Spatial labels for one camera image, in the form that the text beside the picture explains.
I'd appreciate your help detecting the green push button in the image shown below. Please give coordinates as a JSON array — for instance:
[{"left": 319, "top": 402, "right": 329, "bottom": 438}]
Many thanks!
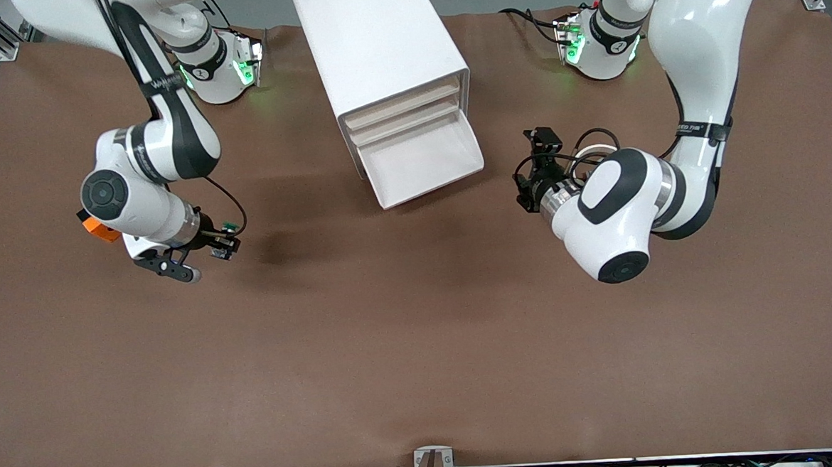
[{"left": 218, "top": 221, "right": 242, "bottom": 263}]

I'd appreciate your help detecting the orange and black block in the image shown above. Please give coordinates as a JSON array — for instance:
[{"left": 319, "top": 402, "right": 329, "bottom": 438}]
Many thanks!
[{"left": 76, "top": 206, "right": 124, "bottom": 245}]

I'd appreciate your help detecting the white half-ring clamp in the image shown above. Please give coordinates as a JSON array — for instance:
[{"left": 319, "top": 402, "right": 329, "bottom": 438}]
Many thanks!
[{"left": 574, "top": 143, "right": 622, "bottom": 173}]

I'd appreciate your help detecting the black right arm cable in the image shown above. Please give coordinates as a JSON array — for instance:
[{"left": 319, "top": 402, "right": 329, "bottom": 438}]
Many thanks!
[{"left": 201, "top": 171, "right": 250, "bottom": 238}]

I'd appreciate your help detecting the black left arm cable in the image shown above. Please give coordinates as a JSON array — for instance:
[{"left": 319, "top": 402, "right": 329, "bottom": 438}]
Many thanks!
[{"left": 513, "top": 126, "right": 624, "bottom": 186}]

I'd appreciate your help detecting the black base cable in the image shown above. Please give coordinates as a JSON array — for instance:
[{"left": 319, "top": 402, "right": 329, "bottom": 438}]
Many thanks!
[{"left": 498, "top": 4, "right": 565, "bottom": 50}]

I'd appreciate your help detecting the brown table cover mat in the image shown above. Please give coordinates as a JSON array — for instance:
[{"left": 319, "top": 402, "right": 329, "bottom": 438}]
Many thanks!
[{"left": 0, "top": 0, "right": 832, "bottom": 467}]

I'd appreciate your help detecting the grey metal bracket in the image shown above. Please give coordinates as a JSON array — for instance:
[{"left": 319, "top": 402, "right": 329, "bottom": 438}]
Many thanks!
[{"left": 412, "top": 444, "right": 455, "bottom": 467}]

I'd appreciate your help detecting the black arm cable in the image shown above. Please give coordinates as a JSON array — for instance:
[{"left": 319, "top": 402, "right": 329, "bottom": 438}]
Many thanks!
[
  {"left": 513, "top": 126, "right": 624, "bottom": 186},
  {"left": 201, "top": 171, "right": 250, "bottom": 238}
]

